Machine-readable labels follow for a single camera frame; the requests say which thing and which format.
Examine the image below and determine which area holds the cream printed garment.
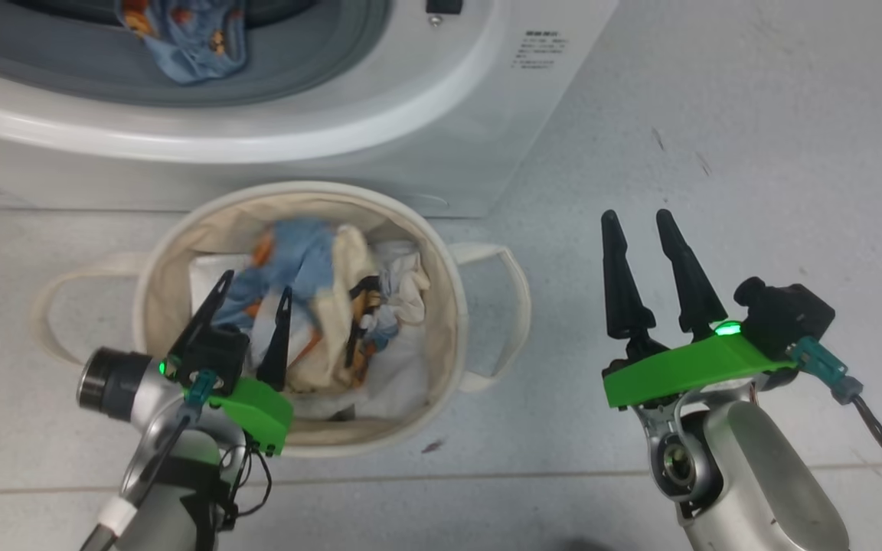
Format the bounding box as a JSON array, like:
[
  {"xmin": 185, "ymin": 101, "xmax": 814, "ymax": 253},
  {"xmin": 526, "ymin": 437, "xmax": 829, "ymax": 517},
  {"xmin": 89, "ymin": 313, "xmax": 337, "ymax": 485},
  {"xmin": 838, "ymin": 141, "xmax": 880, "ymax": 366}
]
[{"xmin": 284, "ymin": 224, "xmax": 432, "ymax": 395}]

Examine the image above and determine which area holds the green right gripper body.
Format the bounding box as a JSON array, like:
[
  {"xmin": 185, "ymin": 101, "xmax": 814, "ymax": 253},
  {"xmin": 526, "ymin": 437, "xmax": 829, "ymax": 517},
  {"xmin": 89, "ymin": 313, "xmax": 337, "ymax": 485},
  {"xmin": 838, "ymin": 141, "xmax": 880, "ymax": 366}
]
[{"xmin": 602, "ymin": 321, "xmax": 798, "ymax": 410}]

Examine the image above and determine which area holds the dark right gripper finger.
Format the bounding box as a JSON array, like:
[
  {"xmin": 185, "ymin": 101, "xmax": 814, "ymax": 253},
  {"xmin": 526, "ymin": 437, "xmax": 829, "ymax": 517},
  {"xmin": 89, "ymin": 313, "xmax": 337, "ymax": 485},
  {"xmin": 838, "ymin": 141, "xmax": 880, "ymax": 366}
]
[
  {"xmin": 656, "ymin": 209, "xmax": 727, "ymax": 341},
  {"xmin": 601, "ymin": 210, "xmax": 656, "ymax": 341}
]

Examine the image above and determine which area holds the printed text label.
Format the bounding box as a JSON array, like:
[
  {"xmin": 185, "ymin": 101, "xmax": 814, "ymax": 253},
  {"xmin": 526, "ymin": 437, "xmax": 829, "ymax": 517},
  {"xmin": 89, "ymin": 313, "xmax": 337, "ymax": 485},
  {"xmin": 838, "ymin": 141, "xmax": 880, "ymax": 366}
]
[{"xmin": 515, "ymin": 29, "xmax": 570, "ymax": 72}]

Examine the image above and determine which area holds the white front-load washing machine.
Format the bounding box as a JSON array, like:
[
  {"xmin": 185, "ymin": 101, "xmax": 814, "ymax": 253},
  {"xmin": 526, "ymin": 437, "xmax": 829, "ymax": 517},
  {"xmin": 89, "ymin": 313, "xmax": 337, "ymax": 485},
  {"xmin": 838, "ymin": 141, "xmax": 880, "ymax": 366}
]
[{"xmin": 0, "ymin": 0, "xmax": 619, "ymax": 220}]

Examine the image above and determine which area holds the white paper sheet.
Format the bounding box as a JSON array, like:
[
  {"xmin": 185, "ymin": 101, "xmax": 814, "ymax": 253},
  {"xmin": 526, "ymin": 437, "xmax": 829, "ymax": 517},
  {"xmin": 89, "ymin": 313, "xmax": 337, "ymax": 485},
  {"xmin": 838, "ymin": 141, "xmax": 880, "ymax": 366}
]
[{"xmin": 190, "ymin": 241, "xmax": 431, "ymax": 422}]

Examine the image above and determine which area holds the cream canvas laundry basket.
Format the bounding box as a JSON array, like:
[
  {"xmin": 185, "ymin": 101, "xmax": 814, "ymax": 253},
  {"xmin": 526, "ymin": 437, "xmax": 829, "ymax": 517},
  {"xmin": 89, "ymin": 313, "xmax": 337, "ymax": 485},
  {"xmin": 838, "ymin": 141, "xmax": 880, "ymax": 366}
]
[{"xmin": 30, "ymin": 181, "xmax": 531, "ymax": 458}]

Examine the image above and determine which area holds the blue printed garment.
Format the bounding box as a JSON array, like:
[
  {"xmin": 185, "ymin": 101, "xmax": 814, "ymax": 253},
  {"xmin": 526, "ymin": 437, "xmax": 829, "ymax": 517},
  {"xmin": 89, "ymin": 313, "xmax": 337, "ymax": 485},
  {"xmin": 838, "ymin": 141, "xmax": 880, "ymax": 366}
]
[
  {"xmin": 118, "ymin": 0, "xmax": 249, "ymax": 85},
  {"xmin": 215, "ymin": 218, "xmax": 336, "ymax": 331}
]

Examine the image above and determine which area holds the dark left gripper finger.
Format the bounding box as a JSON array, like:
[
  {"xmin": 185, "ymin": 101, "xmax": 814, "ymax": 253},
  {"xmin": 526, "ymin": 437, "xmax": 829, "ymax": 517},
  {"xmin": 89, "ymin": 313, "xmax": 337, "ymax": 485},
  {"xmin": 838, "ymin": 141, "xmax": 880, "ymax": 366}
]
[
  {"xmin": 257, "ymin": 287, "xmax": 294, "ymax": 393},
  {"xmin": 169, "ymin": 269, "xmax": 235, "ymax": 360}
]

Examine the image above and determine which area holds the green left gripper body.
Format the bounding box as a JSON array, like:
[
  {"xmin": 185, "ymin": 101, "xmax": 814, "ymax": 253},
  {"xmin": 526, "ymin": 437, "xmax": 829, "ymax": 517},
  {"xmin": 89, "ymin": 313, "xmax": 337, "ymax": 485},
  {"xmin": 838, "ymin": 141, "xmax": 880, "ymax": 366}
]
[{"xmin": 207, "ymin": 377, "xmax": 294, "ymax": 456}]

